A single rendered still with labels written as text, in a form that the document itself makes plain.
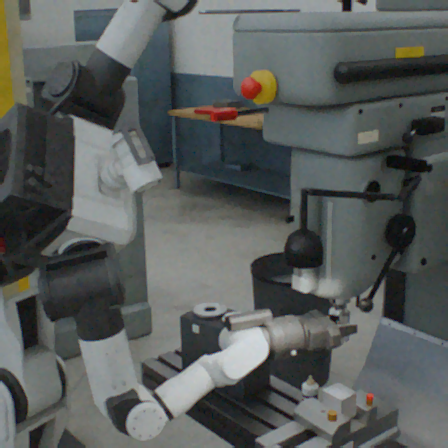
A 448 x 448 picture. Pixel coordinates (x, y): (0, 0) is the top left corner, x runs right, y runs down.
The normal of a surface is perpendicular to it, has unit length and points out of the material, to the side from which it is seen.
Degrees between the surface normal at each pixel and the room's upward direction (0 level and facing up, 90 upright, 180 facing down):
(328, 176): 90
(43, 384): 81
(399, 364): 64
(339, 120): 90
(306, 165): 90
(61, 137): 58
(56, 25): 90
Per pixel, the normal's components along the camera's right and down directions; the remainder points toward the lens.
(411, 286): -0.77, 0.19
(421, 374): -0.70, -0.27
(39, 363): 0.79, 0.23
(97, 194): 0.66, -0.38
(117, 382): 0.44, 0.17
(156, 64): 0.64, 0.20
